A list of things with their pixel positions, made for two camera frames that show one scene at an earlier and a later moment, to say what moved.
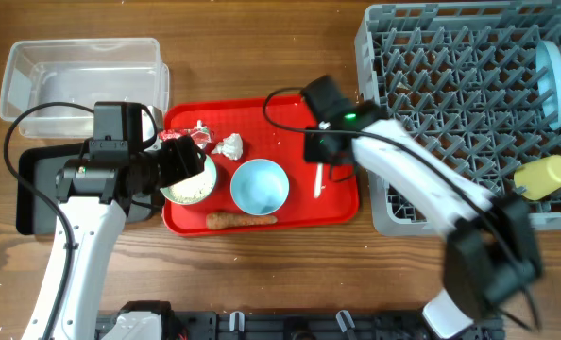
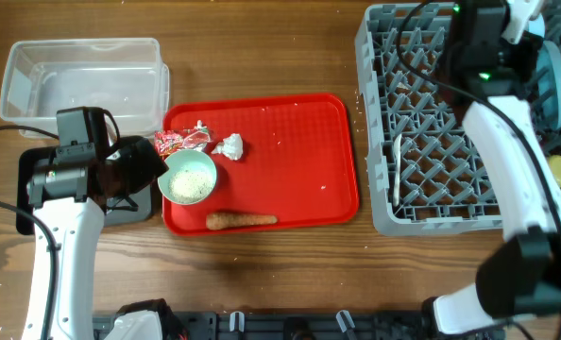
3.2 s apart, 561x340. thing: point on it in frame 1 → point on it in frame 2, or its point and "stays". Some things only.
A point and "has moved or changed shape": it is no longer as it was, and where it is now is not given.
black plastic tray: (36, 212) stays
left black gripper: (182, 161) → (147, 166)
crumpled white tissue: (230, 146) stays
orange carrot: (216, 221) stays
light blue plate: (553, 84) stays
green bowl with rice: (193, 188) stays
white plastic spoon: (318, 180) has moved or changed shape
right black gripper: (311, 154) → (523, 51)
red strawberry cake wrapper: (198, 134) stays
